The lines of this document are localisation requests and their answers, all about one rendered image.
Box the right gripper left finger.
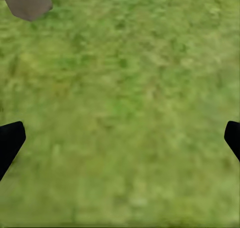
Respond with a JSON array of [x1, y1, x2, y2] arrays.
[[0, 121, 26, 181]]

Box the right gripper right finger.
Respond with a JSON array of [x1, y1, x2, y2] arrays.
[[224, 121, 240, 161]]

